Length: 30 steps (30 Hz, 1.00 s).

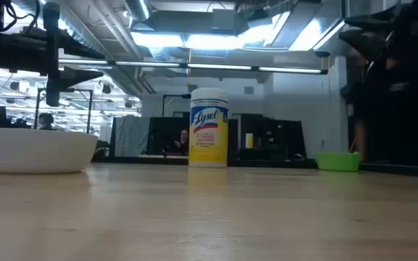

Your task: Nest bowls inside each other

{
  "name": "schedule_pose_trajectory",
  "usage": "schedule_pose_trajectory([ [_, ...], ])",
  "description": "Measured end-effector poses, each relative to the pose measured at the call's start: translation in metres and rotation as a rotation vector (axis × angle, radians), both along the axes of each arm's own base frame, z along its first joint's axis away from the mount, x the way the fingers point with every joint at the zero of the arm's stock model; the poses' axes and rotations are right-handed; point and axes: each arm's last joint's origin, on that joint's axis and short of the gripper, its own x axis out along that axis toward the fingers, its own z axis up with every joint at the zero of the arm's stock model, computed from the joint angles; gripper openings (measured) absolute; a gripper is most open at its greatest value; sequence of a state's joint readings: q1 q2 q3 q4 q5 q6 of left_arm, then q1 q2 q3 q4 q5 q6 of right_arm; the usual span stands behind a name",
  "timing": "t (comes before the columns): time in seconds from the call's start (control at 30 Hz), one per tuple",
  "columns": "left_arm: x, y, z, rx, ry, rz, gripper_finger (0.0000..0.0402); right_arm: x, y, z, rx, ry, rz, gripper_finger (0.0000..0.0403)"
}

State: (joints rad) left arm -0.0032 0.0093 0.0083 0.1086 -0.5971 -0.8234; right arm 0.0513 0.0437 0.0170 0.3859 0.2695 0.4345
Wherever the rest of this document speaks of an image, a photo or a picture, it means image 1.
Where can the long ceiling light strip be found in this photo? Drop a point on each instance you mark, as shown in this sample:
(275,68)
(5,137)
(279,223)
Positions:
(216,66)

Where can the black metal stand frame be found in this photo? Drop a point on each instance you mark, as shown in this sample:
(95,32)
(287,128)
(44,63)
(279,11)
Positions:
(90,108)

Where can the yellow Lysol wipes canister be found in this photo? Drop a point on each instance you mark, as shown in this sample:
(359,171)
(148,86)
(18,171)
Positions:
(209,145)

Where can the grey hanging cloth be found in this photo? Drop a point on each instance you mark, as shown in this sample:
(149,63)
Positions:
(133,137)

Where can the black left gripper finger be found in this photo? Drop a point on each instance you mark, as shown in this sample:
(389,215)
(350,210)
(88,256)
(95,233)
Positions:
(73,49)
(69,78)

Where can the silver ventilation duct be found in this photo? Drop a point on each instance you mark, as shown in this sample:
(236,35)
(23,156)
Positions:
(138,9)

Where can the person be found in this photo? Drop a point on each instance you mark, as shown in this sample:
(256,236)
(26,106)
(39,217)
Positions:
(183,139)
(45,120)
(405,127)

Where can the black aluminium table frame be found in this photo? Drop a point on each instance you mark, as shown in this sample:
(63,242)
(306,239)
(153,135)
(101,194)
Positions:
(267,164)

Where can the black cabinet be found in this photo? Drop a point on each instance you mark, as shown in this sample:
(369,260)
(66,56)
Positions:
(274,137)

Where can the green bowl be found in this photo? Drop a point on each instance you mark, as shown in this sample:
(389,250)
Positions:
(337,162)

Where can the small yellow box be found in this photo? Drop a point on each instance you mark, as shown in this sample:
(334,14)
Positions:
(249,140)

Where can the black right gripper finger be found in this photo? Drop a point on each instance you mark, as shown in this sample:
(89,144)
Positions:
(368,41)
(379,21)

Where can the white bowl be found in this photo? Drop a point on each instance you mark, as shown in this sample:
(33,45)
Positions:
(35,152)

